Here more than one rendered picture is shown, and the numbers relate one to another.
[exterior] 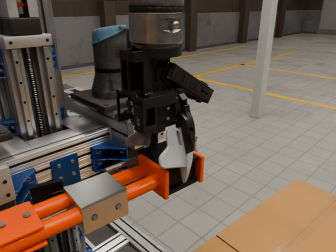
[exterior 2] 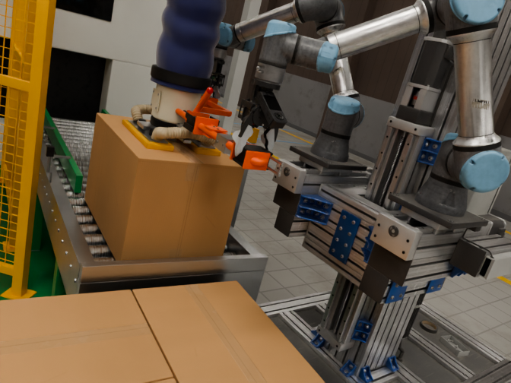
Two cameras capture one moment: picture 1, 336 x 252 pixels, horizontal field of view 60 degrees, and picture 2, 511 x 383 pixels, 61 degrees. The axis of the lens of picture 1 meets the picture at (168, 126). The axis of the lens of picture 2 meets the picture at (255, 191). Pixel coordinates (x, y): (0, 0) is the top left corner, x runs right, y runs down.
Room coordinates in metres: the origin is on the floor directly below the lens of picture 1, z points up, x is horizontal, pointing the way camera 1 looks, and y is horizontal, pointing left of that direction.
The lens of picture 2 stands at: (0.56, -1.17, 1.34)
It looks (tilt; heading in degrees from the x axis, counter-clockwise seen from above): 17 degrees down; 95
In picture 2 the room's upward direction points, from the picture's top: 15 degrees clockwise
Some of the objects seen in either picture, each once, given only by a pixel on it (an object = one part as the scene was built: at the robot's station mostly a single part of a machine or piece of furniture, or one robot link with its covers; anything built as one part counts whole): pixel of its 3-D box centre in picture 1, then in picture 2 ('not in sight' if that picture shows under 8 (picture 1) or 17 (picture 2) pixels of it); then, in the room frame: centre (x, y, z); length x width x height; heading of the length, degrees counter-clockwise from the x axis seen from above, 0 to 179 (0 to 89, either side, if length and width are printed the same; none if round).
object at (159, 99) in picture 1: (153, 87); (260, 103); (0.42, 0.02, 1.22); 0.09 x 0.08 x 0.12; 129
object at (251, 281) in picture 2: not in sight; (179, 292); (0.27, 0.20, 0.48); 0.70 x 0.03 x 0.15; 40
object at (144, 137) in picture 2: not in sight; (147, 130); (-0.02, 0.40, 0.97); 0.34 x 0.10 x 0.05; 129
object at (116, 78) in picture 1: (112, 79); (444, 191); (1.02, 0.20, 1.09); 0.15 x 0.15 x 0.10
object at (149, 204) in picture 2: not in sight; (157, 185); (0.03, 0.47, 0.75); 0.60 x 0.40 x 0.40; 130
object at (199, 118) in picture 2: not in sight; (201, 123); (0.21, 0.27, 1.08); 0.10 x 0.08 x 0.06; 39
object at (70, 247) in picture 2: not in sight; (41, 169); (-0.73, 0.89, 0.50); 2.31 x 0.05 x 0.19; 130
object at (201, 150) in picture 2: not in sight; (192, 136); (0.13, 0.52, 0.97); 0.34 x 0.10 x 0.05; 129
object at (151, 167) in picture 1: (171, 168); (249, 156); (0.43, -0.01, 1.08); 0.08 x 0.07 x 0.05; 129
